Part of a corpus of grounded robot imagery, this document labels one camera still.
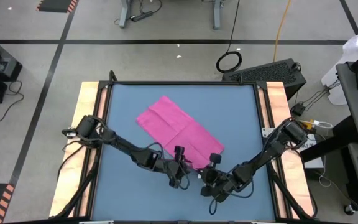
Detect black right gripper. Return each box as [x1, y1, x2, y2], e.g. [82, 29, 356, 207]
[199, 153, 239, 203]

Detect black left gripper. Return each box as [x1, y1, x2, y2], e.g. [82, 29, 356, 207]
[157, 145, 200, 189]

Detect pink towel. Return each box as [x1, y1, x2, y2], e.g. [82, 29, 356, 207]
[135, 95, 226, 171]

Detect wooden table side board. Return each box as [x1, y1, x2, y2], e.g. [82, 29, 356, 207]
[257, 81, 316, 218]
[48, 81, 109, 218]

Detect white labelled box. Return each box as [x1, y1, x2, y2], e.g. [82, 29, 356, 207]
[298, 133, 325, 170]

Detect black power adapter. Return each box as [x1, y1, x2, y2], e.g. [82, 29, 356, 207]
[290, 101, 306, 118]

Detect black computer case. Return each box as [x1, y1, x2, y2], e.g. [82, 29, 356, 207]
[221, 58, 307, 101]

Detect black desk base beam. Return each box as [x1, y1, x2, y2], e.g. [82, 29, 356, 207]
[299, 114, 354, 163]

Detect black caster wheel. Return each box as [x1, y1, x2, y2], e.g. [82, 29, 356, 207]
[343, 203, 356, 216]

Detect black power strip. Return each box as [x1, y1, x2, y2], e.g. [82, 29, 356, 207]
[130, 11, 154, 23]

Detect grey desk leg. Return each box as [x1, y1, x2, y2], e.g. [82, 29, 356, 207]
[119, 0, 132, 29]
[212, 0, 224, 31]

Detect white fabric covered object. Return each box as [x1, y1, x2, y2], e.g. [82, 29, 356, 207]
[321, 30, 358, 106]

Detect black machine housing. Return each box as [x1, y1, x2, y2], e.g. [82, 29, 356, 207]
[0, 29, 24, 82]

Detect black diagonal frame strut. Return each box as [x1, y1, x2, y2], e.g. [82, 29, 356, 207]
[50, 169, 101, 218]
[270, 174, 318, 220]

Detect black table frame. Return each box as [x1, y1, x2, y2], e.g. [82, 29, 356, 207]
[87, 80, 281, 224]

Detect coiled black cable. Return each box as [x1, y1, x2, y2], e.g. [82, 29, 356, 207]
[215, 0, 244, 75]

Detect white cable orange plug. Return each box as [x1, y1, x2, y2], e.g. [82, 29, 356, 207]
[296, 119, 334, 130]

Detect black adapter cables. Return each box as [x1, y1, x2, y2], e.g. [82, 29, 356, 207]
[300, 79, 341, 108]

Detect yellow cable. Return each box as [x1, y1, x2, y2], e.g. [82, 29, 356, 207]
[272, 0, 292, 62]

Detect black floor cable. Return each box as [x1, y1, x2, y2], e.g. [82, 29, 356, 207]
[0, 80, 25, 123]

